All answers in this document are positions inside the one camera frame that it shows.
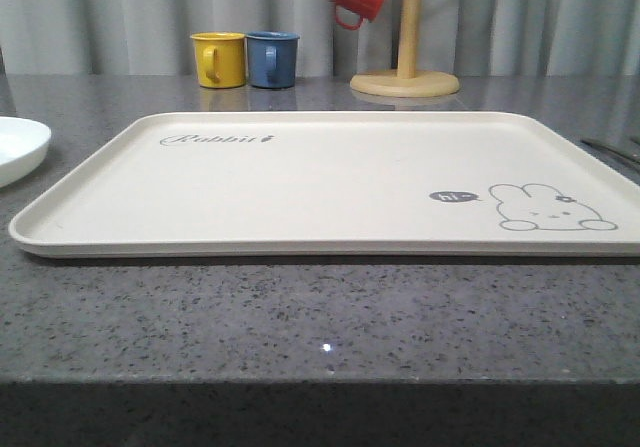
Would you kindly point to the grey curtain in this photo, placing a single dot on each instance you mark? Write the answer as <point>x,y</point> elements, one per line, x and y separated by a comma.
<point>466,37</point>

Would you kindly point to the blue mug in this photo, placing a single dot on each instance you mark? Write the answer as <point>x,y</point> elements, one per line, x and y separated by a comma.
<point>272,59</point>

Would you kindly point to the yellow mug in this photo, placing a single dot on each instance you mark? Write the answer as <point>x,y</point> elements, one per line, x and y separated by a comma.
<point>220,59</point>

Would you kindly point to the wooden mug tree stand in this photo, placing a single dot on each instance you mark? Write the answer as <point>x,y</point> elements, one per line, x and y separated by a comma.
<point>407,80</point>

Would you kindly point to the cream rabbit serving tray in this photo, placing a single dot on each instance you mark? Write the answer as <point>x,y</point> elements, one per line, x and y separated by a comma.
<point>296,183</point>

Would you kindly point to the white round plate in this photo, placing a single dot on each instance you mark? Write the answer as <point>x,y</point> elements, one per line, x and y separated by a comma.
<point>24,145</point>

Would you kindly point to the silver fork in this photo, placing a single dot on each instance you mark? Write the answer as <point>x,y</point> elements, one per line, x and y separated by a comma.
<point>604,147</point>

